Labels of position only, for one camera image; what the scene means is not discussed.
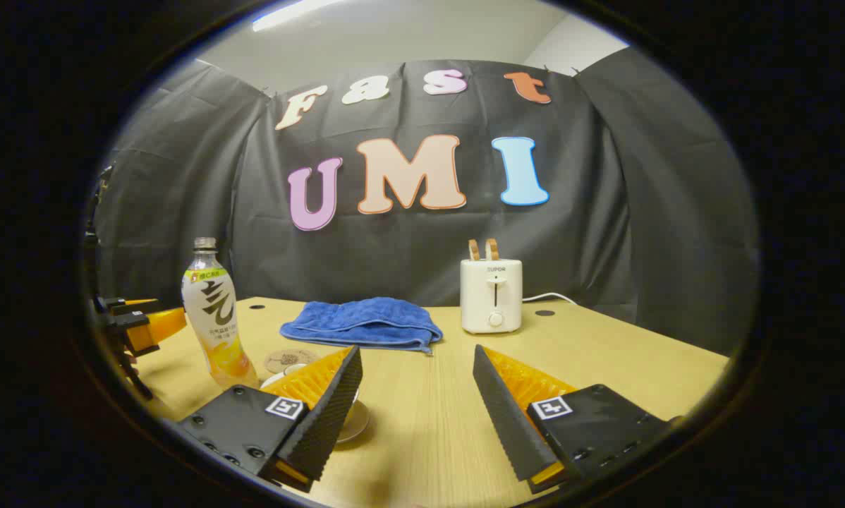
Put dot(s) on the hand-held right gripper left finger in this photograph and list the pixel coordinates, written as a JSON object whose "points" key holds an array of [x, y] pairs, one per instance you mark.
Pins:
{"points": [[331, 416]]}

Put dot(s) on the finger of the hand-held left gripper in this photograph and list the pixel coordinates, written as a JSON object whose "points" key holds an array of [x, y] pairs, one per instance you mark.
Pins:
{"points": [[130, 305], [151, 330]]}

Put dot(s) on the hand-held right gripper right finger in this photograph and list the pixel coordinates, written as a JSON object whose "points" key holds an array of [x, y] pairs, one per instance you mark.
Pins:
{"points": [[507, 423]]}

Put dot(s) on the clear plastic water bottle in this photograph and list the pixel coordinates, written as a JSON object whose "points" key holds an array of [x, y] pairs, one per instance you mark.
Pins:
{"points": [[211, 310]]}

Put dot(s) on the round cork coaster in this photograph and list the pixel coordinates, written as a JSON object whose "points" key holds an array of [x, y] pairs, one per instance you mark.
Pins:
{"points": [[285, 358]]}

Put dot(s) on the white ceramic saucer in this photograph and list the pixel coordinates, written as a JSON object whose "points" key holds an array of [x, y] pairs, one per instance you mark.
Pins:
{"points": [[355, 423]]}

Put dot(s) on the blue towel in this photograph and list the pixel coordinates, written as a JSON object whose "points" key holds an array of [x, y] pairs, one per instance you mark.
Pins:
{"points": [[366, 321]]}

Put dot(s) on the white toaster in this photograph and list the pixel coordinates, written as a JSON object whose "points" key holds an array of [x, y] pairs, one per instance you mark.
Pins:
{"points": [[491, 296]]}

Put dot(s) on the toast slice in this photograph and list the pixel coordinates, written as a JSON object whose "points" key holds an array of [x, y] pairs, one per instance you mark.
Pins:
{"points": [[474, 250], [491, 249]]}

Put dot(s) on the black backdrop cloth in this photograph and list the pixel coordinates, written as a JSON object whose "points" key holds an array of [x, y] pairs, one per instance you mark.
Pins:
{"points": [[606, 212]]}

